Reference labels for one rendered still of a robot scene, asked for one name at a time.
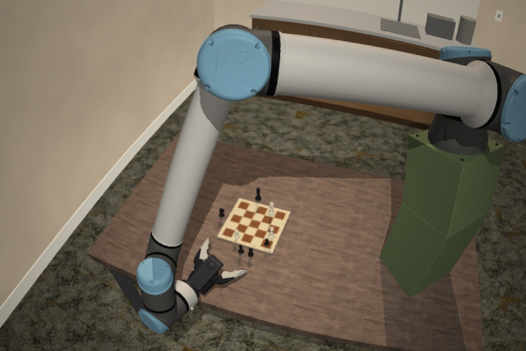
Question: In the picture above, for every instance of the brown and cream chessboard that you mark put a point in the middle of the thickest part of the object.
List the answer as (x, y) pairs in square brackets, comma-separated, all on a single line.
[(253, 223)]

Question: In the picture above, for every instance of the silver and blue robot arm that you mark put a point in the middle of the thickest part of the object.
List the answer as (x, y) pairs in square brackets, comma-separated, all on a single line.
[(234, 65)]

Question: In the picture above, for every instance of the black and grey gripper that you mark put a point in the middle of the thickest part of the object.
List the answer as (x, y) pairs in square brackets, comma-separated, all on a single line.
[(224, 278)]

